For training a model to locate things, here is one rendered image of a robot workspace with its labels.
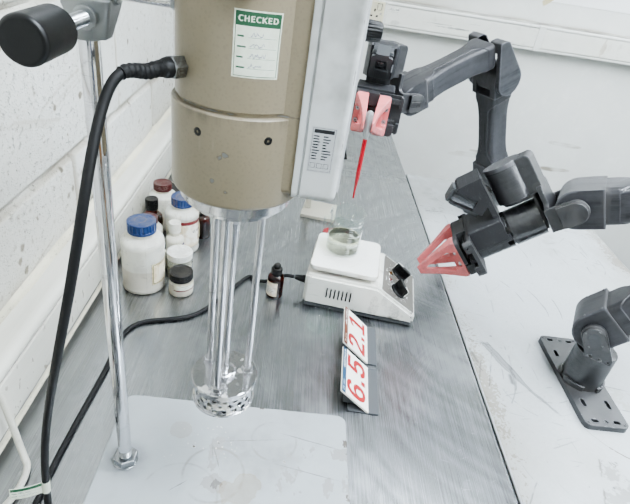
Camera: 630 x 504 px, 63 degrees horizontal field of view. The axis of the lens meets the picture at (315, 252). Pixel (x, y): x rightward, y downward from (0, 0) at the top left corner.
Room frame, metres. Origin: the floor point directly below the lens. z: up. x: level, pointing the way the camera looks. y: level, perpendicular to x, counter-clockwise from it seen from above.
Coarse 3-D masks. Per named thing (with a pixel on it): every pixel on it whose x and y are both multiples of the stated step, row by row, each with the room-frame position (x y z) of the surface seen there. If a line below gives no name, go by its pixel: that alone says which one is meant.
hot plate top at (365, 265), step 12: (324, 240) 0.83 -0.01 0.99; (360, 240) 0.85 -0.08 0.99; (324, 252) 0.78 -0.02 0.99; (360, 252) 0.80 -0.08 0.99; (372, 252) 0.81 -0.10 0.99; (312, 264) 0.74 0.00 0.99; (324, 264) 0.75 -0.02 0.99; (336, 264) 0.75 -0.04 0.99; (348, 264) 0.76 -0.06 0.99; (360, 264) 0.76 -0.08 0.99; (372, 264) 0.77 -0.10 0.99; (360, 276) 0.73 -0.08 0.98; (372, 276) 0.73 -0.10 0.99
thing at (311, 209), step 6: (306, 204) 1.10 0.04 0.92; (312, 204) 1.12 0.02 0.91; (318, 204) 1.13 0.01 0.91; (324, 204) 1.13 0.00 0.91; (330, 204) 1.14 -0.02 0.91; (306, 210) 1.09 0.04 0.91; (312, 210) 1.09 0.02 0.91; (318, 210) 1.10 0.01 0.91; (324, 210) 1.10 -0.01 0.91; (300, 216) 1.07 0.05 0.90; (306, 216) 1.06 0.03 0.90; (312, 216) 1.06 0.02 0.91; (318, 216) 1.07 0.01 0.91
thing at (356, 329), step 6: (348, 318) 0.67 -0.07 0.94; (354, 318) 0.69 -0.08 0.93; (348, 324) 0.66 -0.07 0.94; (354, 324) 0.67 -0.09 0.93; (360, 324) 0.69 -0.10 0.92; (348, 330) 0.64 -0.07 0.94; (354, 330) 0.66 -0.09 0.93; (360, 330) 0.67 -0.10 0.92; (348, 336) 0.63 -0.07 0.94; (354, 336) 0.64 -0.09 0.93; (360, 336) 0.66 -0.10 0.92; (348, 342) 0.62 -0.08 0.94; (354, 342) 0.63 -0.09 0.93; (360, 342) 0.64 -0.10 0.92; (354, 348) 0.62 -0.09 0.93; (360, 348) 0.63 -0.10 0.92; (360, 354) 0.61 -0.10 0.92
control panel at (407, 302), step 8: (384, 264) 0.81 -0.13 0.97; (392, 264) 0.83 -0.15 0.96; (384, 272) 0.79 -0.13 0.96; (392, 272) 0.81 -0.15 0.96; (384, 280) 0.76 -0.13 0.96; (392, 280) 0.78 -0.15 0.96; (408, 280) 0.82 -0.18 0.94; (384, 288) 0.74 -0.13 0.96; (408, 288) 0.79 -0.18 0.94; (392, 296) 0.73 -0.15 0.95; (408, 296) 0.77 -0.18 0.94; (408, 304) 0.74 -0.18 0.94
